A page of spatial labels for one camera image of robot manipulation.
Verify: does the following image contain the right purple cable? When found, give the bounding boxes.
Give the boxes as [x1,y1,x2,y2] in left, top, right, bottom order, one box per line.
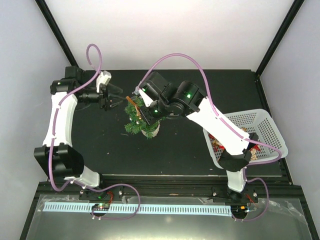
[136,52,283,165]

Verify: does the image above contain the orange ribbon bow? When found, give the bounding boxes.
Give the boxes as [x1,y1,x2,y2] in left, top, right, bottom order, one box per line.
[125,96,140,111]

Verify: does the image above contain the gold glitter tree ornament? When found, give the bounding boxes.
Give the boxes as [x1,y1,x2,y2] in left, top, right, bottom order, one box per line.
[250,147,260,161]

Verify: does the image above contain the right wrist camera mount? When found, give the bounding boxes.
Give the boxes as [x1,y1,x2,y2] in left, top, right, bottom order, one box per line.
[134,87,153,108]

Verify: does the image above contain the black frame post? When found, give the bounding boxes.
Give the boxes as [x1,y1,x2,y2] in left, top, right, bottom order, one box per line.
[255,0,305,77]
[35,0,79,67]

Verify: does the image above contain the white slotted cable duct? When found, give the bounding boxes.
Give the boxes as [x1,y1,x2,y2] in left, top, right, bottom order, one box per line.
[42,202,232,217]

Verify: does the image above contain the right small circuit board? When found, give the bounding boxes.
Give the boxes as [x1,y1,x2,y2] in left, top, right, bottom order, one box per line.
[231,205,258,214]

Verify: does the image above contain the right black frame post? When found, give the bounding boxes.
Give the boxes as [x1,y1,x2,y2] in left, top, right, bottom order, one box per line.
[255,0,305,77]

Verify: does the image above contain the left small circuit board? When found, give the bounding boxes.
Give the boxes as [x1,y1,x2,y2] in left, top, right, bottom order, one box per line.
[91,203,110,211]

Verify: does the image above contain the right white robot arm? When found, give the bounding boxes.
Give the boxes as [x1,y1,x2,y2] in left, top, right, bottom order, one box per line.
[135,72,259,202]

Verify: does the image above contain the gold glitter berry sprig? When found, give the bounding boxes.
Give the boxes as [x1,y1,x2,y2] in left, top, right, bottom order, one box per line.
[135,106,142,120]

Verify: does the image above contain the small green christmas tree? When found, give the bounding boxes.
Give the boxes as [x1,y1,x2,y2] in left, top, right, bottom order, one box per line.
[124,96,166,139]

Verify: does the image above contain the left black frame post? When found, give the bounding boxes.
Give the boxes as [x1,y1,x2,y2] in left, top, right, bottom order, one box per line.
[35,0,79,67]

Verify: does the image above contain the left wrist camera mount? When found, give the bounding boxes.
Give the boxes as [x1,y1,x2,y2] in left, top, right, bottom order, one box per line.
[96,70,112,93]

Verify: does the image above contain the small circuit board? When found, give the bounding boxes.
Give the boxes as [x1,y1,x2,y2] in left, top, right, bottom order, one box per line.
[231,205,258,214]
[91,203,110,211]

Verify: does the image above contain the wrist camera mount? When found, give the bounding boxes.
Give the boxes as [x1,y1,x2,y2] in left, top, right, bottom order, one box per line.
[96,70,112,93]
[134,87,153,108]

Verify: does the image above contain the white perforated plastic basket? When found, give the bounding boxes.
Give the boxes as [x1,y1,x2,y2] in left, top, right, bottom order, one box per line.
[202,108,289,170]

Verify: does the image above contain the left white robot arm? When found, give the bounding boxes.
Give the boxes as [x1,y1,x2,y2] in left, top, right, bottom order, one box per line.
[33,66,123,200]

